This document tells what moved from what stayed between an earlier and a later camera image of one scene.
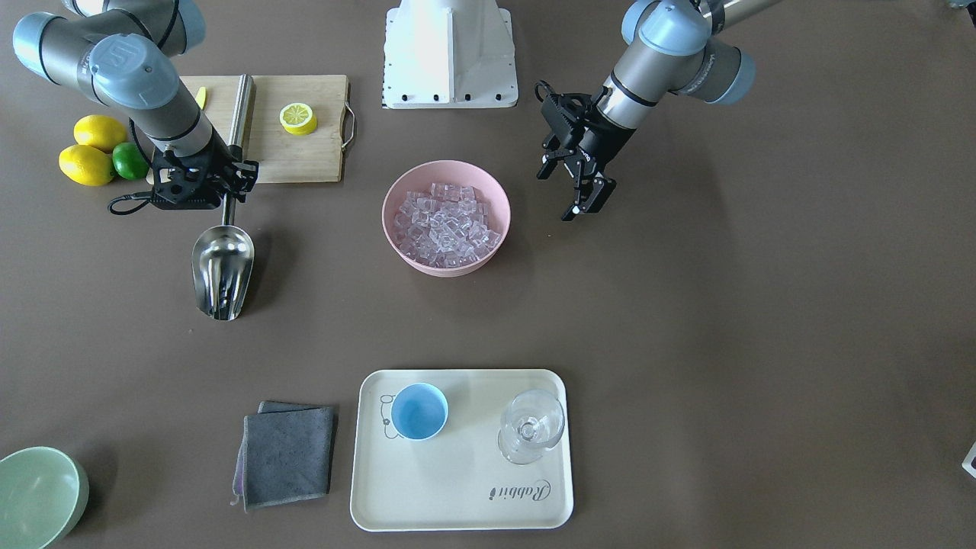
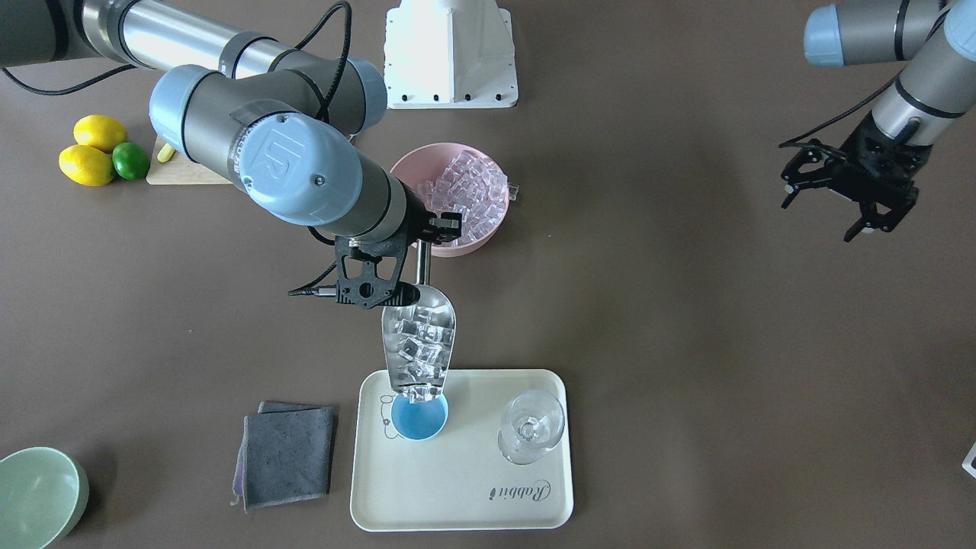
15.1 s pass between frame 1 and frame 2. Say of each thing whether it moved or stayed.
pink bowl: moved
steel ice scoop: moved
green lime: stayed
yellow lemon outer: stayed
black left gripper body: moved
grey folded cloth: stayed
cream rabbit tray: stayed
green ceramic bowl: stayed
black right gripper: moved
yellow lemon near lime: stayed
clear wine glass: stayed
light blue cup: stayed
